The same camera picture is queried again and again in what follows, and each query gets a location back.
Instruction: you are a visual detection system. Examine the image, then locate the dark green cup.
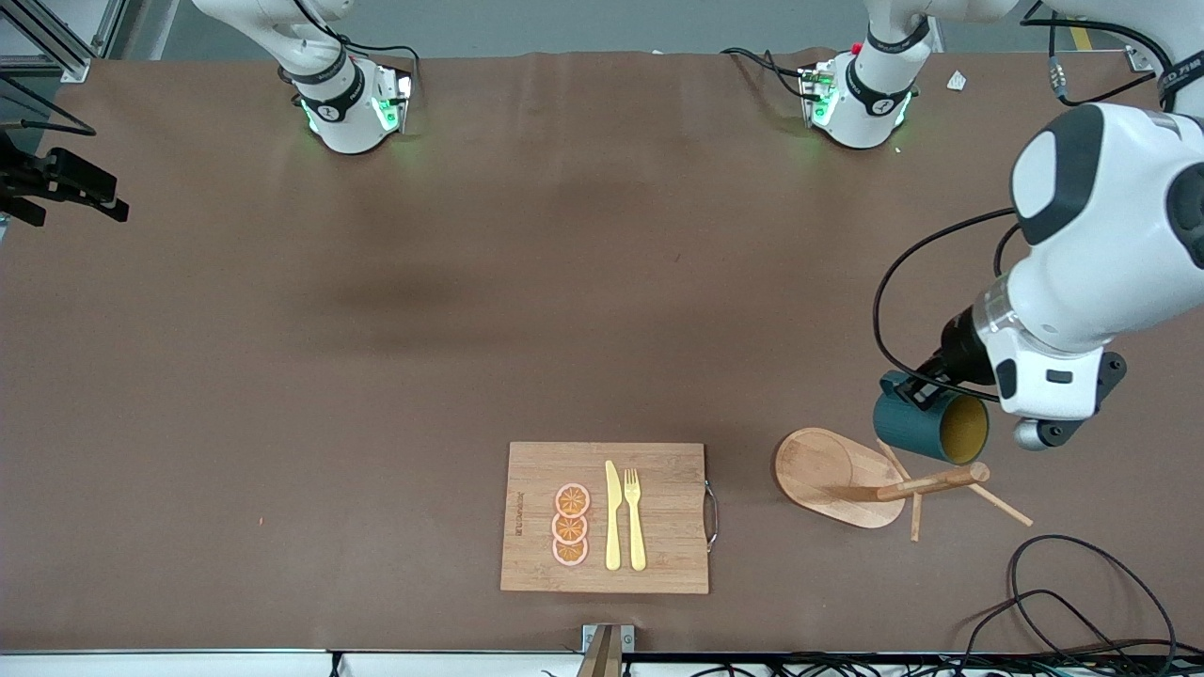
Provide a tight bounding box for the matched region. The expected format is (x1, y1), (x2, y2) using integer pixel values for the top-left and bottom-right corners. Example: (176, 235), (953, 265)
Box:
(873, 371), (990, 465)

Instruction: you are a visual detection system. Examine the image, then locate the wooden mug rack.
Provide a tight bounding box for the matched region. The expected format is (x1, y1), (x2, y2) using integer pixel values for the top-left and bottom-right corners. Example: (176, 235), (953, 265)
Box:
(774, 411), (1034, 543)

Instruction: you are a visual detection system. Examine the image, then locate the bamboo cutting board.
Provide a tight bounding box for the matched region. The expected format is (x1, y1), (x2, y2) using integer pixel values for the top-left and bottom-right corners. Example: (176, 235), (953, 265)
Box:
(499, 442), (721, 595)

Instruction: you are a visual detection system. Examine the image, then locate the yellow plastic fork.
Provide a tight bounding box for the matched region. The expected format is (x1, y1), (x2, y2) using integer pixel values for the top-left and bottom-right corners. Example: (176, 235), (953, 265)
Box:
(624, 468), (648, 573)

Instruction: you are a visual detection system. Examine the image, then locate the yellow plastic knife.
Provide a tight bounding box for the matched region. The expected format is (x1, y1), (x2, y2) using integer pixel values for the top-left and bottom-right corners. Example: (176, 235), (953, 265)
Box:
(605, 460), (623, 572)

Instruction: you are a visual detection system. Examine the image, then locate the brown table mat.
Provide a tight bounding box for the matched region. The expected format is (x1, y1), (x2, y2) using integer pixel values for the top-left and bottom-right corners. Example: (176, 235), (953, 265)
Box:
(0, 49), (1204, 654)

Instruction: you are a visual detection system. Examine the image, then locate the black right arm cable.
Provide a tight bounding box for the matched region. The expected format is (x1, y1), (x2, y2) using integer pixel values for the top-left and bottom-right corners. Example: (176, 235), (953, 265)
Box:
(0, 75), (98, 138)

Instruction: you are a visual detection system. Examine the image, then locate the black loose cable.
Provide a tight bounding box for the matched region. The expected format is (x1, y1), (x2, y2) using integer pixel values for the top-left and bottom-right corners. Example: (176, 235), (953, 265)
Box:
(959, 589), (1177, 661)
(1006, 534), (1179, 664)

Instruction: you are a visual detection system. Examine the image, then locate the black base cable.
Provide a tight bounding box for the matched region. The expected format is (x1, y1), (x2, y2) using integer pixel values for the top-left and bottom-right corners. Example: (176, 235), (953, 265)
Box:
(301, 0), (421, 90)
(722, 47), (812, 100)

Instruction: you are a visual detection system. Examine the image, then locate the metal table edge bracket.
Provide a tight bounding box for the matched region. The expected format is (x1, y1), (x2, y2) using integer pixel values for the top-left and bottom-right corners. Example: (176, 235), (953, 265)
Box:
(578, 623), (636, 677)

